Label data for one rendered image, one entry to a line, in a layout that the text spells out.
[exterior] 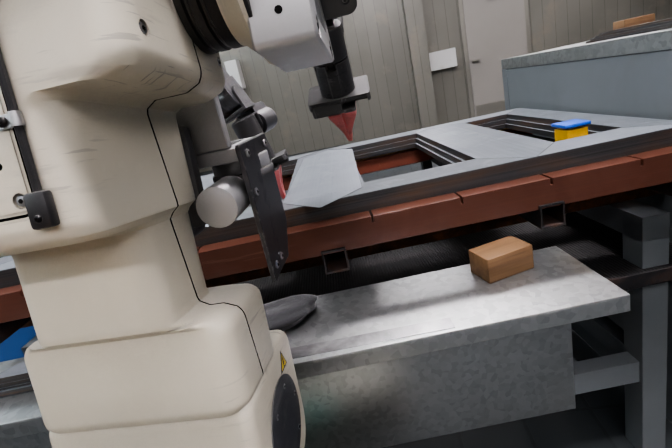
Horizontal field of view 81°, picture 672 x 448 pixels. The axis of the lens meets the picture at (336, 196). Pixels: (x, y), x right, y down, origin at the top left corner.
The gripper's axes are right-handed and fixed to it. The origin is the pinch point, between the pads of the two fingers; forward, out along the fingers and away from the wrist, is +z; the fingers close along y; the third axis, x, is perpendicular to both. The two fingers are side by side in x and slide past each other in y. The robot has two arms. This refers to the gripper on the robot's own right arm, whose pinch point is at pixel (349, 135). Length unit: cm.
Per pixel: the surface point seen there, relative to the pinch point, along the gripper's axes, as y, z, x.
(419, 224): -9.7, 20.3, 5.6
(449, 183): -17.4, 17.6, -1.8
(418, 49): -94, 252, -618
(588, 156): -46, 20, -5
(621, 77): -69, 22, -35
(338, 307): 8.5, 26.0, 18.1
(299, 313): 15.1, 22.3, 20.6
